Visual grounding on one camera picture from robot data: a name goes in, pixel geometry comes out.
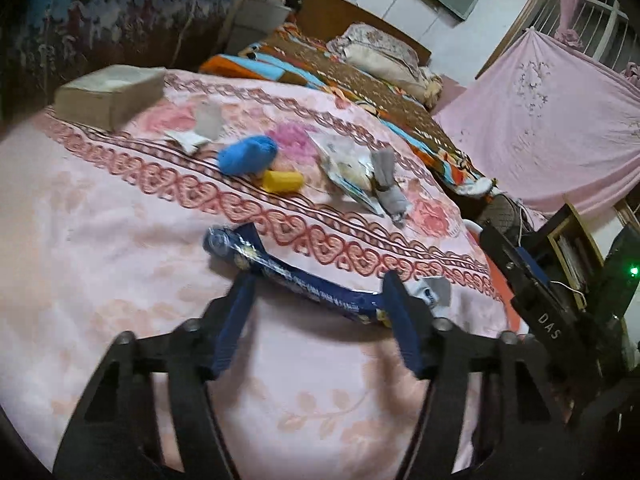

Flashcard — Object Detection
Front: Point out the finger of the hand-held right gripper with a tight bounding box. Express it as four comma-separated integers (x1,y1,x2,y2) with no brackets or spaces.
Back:
522,254,584,314
479,224,539,307

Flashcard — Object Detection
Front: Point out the clear plastic wrapper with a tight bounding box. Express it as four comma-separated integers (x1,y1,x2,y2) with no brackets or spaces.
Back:
306,132,386,216

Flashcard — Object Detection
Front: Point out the wooden headboard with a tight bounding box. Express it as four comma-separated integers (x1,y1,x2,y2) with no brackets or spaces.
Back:
295,0,432,63

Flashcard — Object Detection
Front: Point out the tan cardboard box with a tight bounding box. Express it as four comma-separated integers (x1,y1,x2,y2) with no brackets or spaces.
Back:
52,65,166,132

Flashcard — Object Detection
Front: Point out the beige paper sachet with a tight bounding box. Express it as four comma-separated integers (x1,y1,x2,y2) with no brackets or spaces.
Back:
165,127,211,155

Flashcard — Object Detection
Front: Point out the stack of books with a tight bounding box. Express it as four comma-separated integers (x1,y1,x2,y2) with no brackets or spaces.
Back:
555,232,588,291

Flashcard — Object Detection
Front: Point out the blue snack wrapper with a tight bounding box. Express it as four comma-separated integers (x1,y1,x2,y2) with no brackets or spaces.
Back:
202,222,396,328

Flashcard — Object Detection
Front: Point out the grey sock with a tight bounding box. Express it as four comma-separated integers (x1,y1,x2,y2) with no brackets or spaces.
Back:
370,150,413,228

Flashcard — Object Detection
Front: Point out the grey storage box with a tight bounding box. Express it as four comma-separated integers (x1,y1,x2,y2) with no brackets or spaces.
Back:
232,0,293,53

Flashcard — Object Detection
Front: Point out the blue crumpled cloth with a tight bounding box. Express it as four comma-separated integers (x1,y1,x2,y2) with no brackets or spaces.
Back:
216,132,279,176

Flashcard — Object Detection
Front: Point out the colourful cartoon blanket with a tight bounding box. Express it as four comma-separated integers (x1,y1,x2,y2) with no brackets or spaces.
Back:
200,22,496,196

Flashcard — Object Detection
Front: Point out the quilted bag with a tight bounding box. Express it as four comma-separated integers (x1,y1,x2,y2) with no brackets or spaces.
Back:
477,192,531,248

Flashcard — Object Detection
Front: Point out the wooden shelf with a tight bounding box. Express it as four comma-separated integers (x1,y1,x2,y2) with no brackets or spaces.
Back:
530,200,606,311

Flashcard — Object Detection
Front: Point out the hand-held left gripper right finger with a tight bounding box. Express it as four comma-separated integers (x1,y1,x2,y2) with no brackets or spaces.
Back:
382,270,591,480

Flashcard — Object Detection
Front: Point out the pink floral blanket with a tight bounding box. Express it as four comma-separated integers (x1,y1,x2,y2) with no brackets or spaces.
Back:
0,67,506,480

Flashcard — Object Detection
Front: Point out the floral pillow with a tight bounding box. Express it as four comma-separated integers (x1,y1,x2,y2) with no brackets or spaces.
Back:
327,22,443,106

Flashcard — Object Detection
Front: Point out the white window grille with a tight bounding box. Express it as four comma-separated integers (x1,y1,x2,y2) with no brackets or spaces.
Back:
530,0,640,76

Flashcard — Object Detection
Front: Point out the small white grey sachet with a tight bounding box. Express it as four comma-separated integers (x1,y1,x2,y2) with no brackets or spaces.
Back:
412,275,451,307

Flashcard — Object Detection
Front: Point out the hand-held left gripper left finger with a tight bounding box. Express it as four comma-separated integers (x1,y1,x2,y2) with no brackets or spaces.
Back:
52,272,258,480

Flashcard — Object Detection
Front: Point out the pink hanging sheet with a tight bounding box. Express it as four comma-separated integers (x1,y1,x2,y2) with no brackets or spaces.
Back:
432,27,640,216

